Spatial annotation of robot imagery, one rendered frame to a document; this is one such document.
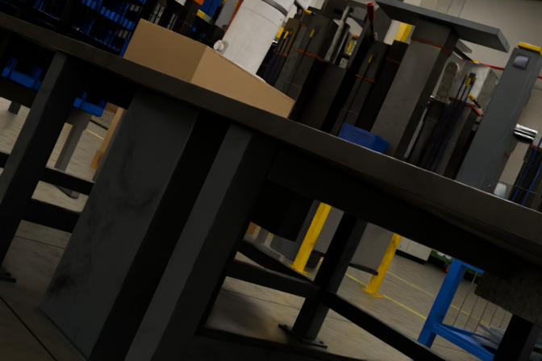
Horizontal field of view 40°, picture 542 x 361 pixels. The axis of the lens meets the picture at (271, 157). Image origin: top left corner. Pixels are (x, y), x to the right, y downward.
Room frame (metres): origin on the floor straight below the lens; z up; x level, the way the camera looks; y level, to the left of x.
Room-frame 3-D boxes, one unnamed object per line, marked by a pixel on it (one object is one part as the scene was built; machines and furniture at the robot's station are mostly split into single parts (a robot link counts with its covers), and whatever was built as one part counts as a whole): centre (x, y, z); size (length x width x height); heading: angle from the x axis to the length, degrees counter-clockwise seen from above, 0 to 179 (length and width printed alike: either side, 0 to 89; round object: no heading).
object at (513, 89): (1.94, -0.50, 0.92); 0.08 x 0.08 x 0.44; 59
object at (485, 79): (2.16, -0.44, 0.90); 0.13 x 0.08 x 0.41; 149
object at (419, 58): (2.08, -0.28, 0.92); 0.10 x 0.08 x 0.45; 59
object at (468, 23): (2.08, -0.28, 1.16); 0.37 x 0.14 x 0.02; 59
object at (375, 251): (5.60, -0.82, 1.00); 1.04 x 0.14 x 2.00; 133
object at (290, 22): (2.46, 0.10, 0.88); 0.11 x 0.07 x 0.37; 149
